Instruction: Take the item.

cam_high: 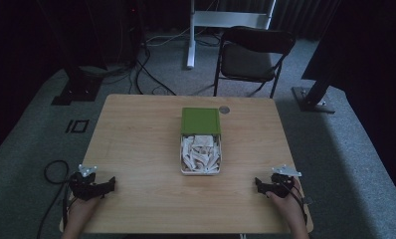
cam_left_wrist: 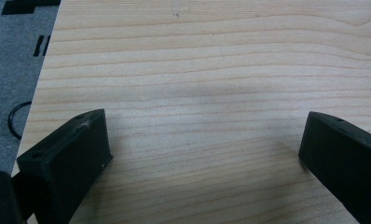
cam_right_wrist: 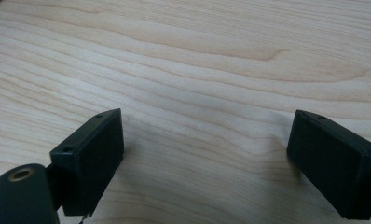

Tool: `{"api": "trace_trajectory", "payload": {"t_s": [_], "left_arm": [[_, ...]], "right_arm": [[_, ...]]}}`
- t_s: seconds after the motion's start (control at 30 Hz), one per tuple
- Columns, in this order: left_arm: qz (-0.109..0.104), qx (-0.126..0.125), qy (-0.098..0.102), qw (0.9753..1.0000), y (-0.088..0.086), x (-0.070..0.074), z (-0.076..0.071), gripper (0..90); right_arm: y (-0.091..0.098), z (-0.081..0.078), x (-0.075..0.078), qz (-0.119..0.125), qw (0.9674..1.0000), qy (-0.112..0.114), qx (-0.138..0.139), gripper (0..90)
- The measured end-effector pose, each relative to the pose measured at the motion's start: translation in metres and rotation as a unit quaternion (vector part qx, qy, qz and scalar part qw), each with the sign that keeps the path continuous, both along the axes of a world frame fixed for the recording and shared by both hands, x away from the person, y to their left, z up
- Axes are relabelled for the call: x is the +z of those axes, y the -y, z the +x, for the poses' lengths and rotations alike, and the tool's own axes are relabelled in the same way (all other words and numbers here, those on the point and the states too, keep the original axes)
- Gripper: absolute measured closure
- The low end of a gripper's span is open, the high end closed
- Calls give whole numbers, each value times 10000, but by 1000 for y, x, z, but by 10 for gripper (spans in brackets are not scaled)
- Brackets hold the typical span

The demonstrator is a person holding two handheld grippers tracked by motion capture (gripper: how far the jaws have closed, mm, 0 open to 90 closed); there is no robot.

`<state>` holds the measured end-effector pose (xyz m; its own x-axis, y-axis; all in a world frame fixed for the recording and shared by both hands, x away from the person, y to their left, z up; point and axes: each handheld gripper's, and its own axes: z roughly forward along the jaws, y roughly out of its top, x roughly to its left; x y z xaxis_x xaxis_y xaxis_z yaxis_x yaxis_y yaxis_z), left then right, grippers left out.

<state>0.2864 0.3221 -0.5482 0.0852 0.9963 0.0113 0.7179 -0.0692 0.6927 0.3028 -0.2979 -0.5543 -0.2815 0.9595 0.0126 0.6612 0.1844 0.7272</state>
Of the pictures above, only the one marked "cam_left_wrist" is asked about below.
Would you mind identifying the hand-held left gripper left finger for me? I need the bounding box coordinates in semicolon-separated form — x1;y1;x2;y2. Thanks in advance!
16;108;114;224

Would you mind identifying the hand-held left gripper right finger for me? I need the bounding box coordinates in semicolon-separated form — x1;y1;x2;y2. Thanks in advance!
297;111;371;224

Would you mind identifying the black cable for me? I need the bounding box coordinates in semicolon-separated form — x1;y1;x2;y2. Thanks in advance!
7;101;33;141

